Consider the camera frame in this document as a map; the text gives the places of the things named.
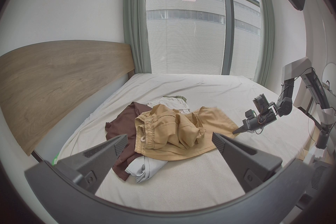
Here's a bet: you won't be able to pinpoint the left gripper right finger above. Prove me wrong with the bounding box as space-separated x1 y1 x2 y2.
212 132 283 194

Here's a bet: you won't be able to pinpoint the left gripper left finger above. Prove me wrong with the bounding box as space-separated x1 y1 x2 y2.
56 134 128 194

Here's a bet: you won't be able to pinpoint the tan shorts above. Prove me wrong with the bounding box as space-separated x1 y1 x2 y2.
134 104 243 162

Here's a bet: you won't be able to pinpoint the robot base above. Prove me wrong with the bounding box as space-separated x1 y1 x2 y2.
298 148 335 211

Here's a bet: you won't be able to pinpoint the bed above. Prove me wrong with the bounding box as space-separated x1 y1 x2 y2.
0 40 319 209

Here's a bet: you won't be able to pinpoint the brown garment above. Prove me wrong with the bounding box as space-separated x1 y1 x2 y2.
105 102 143 181

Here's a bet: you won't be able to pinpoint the pale blue garment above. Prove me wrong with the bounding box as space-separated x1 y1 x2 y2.
125 156 168 184

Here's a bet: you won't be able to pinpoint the olive green garment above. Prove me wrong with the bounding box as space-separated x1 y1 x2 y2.
164 95 187 103

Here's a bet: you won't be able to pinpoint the white garment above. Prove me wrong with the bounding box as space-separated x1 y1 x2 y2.
146 97 191 114

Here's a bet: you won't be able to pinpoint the window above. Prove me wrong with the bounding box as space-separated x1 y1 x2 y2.
146 0 263 80

